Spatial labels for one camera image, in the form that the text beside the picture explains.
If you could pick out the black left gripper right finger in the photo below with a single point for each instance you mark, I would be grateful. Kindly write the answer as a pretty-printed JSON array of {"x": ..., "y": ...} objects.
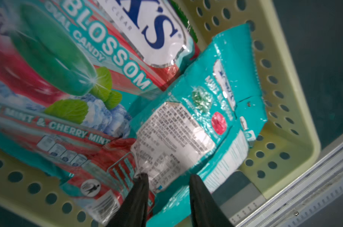
[{"x": 204, "y": 210}]

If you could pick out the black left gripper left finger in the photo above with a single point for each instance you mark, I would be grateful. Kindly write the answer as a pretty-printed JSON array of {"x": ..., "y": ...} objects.
[{"x": 133, "y": 212}]

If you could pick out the teal candy bag back side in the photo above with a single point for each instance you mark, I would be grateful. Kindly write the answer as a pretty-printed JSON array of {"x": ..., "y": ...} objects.
[{"x": 203, "y": 124}]

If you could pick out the pale green plastic basket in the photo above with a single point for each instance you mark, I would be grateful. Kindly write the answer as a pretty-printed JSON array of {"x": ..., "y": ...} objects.
[{"x": 286, "y": 147}]

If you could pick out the teal Fox's mint candy bag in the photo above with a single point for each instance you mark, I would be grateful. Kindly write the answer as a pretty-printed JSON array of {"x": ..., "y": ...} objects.
[{"x": 73, "y": 74}]

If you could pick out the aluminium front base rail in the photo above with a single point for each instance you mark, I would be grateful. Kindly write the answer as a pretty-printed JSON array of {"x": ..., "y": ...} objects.
[{"x": 314, "y": 199}]

